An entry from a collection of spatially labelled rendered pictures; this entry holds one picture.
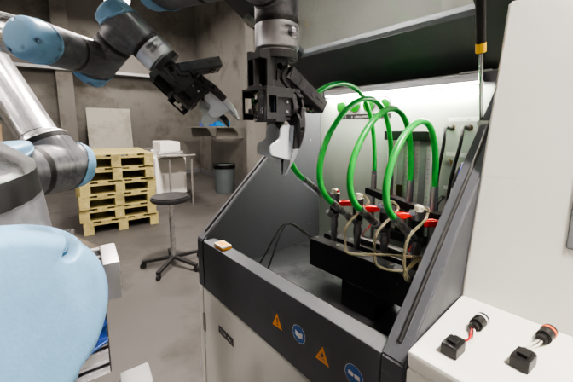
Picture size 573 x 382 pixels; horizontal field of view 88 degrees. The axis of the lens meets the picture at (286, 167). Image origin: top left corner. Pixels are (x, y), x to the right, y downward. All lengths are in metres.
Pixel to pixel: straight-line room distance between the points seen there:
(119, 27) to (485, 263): 0.87
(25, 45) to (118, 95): 7.92
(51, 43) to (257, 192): 0.68
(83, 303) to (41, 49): 0.55
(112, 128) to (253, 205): 7.23
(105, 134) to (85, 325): 7.92
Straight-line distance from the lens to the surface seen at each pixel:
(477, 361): 0.56
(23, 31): 0.70
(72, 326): 0.20
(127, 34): 0.77
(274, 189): 1.11
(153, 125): 8.67
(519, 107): 0.71
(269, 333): 0.80
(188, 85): 0.73
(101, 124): 8.16
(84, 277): 0.19
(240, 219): 1.04
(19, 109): 0.95
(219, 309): 1.00
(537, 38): 0.76
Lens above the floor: 1.30
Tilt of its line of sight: 8 degrees down
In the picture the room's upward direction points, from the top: straight up
